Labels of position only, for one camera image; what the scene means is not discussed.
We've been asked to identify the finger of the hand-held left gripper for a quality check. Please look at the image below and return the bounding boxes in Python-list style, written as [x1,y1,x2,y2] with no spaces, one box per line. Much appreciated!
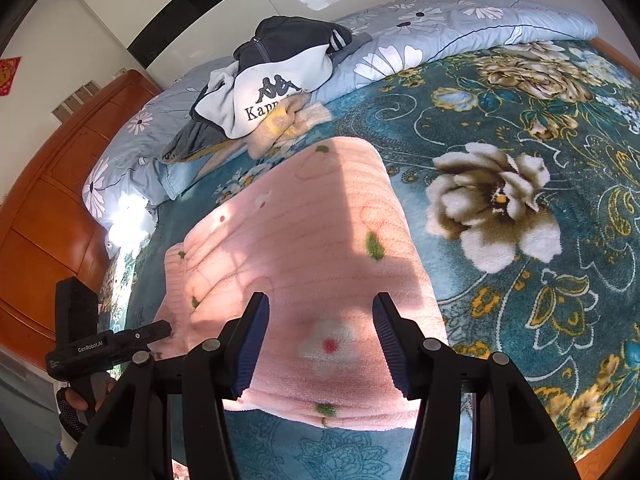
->
[119,321,173,356]

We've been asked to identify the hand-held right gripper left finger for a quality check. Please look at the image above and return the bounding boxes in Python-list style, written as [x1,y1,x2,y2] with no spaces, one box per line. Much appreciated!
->
[65,291,271,480]

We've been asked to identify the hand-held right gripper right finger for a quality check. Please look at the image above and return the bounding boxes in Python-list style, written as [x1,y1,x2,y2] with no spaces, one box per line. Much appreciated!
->
[372,291,581,480]

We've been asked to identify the pink printed fleece garment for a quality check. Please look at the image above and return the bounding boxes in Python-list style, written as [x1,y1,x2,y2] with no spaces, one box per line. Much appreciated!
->
[152,136,448,428]

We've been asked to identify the person's left forearm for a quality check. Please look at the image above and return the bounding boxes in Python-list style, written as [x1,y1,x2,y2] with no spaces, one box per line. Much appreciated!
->
[30,430,83,480]

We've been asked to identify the person's left hand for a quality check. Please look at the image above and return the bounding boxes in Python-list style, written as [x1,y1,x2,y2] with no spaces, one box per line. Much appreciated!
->
[56,386,104,434]

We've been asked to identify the wooden bed headboard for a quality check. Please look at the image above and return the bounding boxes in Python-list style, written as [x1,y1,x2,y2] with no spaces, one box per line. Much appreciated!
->
[0,70,166,373]

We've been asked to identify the white plush toy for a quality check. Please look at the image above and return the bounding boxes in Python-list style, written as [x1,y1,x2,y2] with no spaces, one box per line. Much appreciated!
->
[102,195,156,256]

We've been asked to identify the teal floral blanket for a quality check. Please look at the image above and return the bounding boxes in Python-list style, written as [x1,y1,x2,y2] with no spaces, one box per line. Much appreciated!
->
[97,37,640,480]

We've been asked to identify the light blue garment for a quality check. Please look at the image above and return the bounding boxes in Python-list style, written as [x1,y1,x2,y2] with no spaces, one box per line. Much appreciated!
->
[160,147,251,201]

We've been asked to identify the grey garment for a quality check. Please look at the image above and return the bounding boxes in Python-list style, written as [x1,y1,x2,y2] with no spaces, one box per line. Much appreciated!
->
[162,120,226,163]

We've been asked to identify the beige fluffy garment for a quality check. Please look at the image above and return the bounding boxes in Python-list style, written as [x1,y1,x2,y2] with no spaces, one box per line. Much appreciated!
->
[247,95,333,161]

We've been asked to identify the black and white sweatshirt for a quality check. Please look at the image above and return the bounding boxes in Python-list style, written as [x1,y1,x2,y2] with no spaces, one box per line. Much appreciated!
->
[190,15,371,140]

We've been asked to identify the light blue floral quilt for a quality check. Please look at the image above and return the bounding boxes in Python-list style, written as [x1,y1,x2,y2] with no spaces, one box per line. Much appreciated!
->
[81,0,600,226]

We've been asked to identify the beige wall panel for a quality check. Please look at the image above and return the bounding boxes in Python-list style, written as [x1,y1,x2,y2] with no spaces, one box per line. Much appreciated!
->
[52,81,98,123]

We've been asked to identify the red paper wall decoration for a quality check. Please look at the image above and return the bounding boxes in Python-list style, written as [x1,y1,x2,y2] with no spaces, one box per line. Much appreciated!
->
[0,56,23,96]

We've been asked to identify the wooden bed frame rail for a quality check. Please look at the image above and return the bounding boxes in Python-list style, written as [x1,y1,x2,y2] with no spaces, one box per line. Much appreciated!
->
[590,35,640,73]

